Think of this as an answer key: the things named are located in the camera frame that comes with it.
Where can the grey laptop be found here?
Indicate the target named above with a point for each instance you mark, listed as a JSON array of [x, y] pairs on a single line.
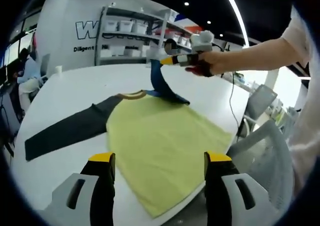
[[45, 64]]

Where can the person's right hand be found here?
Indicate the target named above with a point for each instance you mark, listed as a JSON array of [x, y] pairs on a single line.
[[217, 60]]

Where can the yellow grey blue garment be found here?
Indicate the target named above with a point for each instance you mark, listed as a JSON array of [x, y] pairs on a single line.
[[162, 135]]

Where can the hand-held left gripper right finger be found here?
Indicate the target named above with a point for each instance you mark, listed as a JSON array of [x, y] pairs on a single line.
[[217, 186]]

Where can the ceiling light strip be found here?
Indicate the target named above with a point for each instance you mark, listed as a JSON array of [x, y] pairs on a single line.
[[237, 13]]

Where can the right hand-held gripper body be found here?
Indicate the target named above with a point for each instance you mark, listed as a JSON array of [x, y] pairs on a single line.
[[201, 44]]

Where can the grey metal shelving rack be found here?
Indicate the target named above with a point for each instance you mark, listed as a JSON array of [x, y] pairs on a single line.
[[132, 35]]

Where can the grey mesh office chair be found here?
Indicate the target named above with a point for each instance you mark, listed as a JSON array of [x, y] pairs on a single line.
[[265, 145]]

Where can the white cup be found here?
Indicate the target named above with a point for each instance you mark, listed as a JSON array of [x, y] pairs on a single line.
[[58, 70]]

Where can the row of white storage boxes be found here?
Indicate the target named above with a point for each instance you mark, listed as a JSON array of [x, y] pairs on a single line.
[[125, 25]]

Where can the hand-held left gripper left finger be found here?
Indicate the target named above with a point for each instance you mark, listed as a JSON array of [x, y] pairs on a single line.
[[100, 186]]

